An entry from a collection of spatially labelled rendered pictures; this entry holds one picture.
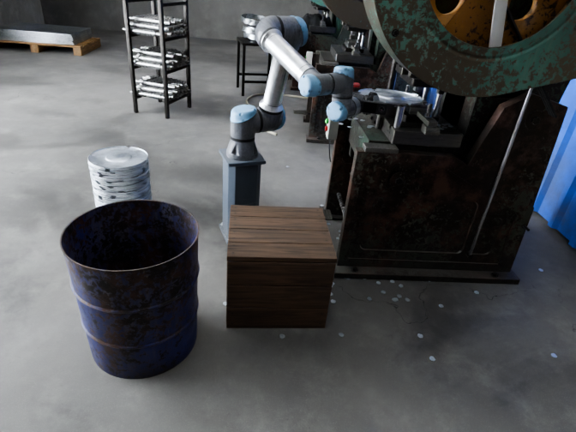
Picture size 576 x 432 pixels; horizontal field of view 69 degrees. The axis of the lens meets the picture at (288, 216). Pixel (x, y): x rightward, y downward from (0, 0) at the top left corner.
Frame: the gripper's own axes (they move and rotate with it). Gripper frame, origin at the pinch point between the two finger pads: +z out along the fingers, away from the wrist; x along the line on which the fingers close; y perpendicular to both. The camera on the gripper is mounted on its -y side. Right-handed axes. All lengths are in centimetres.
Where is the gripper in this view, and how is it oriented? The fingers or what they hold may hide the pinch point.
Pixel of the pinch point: (378, 100)
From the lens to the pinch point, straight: 191.7
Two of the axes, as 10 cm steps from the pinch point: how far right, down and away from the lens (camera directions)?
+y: -8.1, -3.5, 4.6
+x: -1.0, 8.7, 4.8
